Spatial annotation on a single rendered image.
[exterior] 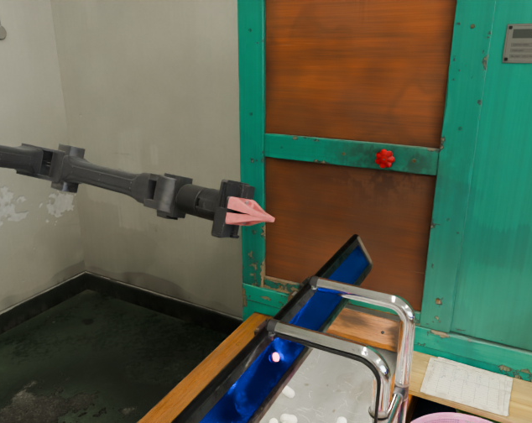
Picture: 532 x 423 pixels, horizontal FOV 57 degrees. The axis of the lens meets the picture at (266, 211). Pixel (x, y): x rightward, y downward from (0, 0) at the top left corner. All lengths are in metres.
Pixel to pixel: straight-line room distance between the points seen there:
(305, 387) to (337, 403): 0.08
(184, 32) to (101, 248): 1.42
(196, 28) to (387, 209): 1.48
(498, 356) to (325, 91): 0.71
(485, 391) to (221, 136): 1.61
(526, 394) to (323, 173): 0.65
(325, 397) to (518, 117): 0.71
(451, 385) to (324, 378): 0.28
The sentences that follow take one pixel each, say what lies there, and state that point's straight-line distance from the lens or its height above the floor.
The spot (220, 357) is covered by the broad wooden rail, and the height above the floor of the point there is 0.76.
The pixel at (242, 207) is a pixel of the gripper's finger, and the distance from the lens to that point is 0.83.
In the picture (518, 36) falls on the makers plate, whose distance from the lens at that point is 1.08.
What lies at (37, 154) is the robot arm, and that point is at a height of 1.24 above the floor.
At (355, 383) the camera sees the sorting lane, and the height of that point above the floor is 0.74.
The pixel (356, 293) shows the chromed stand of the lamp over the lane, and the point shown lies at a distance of 0.78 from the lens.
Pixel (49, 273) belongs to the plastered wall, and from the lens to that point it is 3.16.
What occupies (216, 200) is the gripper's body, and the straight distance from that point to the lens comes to 0.86.
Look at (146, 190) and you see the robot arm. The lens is 0.99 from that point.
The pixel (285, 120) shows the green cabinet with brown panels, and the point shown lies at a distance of 1.21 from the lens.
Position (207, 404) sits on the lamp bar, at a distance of 0.58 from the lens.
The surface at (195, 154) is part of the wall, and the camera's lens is 2.46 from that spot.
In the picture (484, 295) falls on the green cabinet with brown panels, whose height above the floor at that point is 0.95.
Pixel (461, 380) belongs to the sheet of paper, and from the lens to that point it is 1.21.
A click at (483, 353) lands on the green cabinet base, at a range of 1.26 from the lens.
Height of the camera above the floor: 1.48
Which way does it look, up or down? 19 degrees down
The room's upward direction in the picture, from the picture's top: straight up
